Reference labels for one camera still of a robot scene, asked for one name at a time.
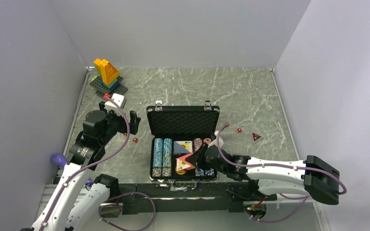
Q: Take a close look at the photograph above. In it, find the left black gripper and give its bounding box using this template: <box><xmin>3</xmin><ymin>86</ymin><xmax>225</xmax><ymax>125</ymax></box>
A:
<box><xmin>99</xmin><ymin>102</ymin><xmax>140</xmax><ymax>145</ymax></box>

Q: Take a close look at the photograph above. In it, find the red playing card deck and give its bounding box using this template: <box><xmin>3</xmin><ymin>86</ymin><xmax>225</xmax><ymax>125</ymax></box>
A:
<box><xmin>175</xmin><ymin>153</ymin><xmax>196</xmax><ymax>171</ymax></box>

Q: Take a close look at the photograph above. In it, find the blue playing card deck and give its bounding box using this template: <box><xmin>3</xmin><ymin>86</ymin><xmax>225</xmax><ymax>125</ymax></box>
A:
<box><xmin>173</xmin><ymin>141</ymin><xmax>193</xmax><ymax>154</ymax></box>

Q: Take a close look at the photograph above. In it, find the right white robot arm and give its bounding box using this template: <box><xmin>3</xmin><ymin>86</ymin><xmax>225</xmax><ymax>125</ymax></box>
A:
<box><xmin>185</xmin><ymin>144</ymin><xmax>346</xmax><ymax>205</ymax></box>

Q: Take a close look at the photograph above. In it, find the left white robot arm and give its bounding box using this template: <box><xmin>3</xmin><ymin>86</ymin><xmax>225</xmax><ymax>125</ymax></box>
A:
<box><xmin>28</xmin><ymin>109</ymin><xmax>141</xmax><ymax>231</ymax></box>

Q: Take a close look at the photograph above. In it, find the yellow big blind button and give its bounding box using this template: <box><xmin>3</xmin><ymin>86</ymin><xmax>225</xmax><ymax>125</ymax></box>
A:
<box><xmin>175</xmin><ymin>169</ymin><xmax>186</xmax><ymax>175</ymax></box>

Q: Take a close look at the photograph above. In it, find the red yellow chip row right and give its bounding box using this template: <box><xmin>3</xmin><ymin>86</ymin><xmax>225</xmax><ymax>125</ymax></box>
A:
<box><xmin>202</xmin><ymin>138</ymin><xmax>215</xmax><ymax>177</ymax></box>

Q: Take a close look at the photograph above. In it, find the black poker chip case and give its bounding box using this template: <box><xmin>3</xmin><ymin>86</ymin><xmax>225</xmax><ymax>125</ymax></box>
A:
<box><xmin>146</xmin><ymin>101</ymin><xmax>220</xmax><ymax>182</ymax></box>

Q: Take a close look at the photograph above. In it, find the blue chip row far left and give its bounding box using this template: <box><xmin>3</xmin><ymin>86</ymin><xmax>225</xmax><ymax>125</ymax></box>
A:
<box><xmin>152</xmin><ymin>138</ymin><xmax>163</xmax><ymax>177</ymax></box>

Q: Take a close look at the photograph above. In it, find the grey toy brick baseplate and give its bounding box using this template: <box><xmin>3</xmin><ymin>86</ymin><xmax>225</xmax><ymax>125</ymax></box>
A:
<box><xmin>89</xmin><ymin>75</ymin><xmax>128</xmax><ymax>98</ymax></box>

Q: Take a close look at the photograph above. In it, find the yellow toy brick tower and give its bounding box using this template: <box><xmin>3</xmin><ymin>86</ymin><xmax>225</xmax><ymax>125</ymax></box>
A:
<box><xmin>93</xmin><ymin>58</ymin><xmax>120</xmax><ymax>87</ymax></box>

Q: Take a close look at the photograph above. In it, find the purple cylinder object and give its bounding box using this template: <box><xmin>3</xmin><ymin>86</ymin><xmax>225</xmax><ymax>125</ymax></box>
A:
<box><xmin>51</xmin><ymin>153</ymin><xmax>67</xmax><ymax>168</ymax></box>

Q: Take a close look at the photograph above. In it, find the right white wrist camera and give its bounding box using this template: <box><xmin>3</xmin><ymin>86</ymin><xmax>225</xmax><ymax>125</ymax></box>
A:
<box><xmin>208</xmin><ymin>130</ymin><xmax>224</xmax><ymax>147</ymax></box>

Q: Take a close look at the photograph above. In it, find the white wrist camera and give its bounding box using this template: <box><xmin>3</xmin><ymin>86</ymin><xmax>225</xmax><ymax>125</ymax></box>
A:
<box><xmin>208</xmin><ymin>130</ymin><xmax>224</xmax><ymax>147</ymax></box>
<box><xmin>105</xmin><ymin>93</ymin><xmax>127</xmax><ymax>111</ymax></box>

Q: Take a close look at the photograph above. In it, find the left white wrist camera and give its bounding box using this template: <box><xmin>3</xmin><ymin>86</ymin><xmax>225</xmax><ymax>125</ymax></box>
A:
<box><xmin>105</xmin><ymin>93</ymin><xmax>127</xmax><ymax>111</ymax></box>

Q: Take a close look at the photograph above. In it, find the black front mounting rail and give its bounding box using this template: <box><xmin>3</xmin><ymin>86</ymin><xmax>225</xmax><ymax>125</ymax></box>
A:
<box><xmin>119</xmin><ymin>182</ymin><xmax>263</xmax><ymax>212</ymax></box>

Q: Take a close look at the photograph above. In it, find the purple loop cable front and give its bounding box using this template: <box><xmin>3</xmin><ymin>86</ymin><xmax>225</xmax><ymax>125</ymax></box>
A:
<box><xmin>98</xmin><ymin>192</ymin><xmax>157</xmax><ymax>231</ymax></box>

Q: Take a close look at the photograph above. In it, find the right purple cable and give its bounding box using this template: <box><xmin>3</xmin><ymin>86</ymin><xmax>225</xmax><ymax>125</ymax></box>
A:
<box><xmin>216</xmin><ymin>123</ymin><xmax>347</xmax><ymax>223</ymax></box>

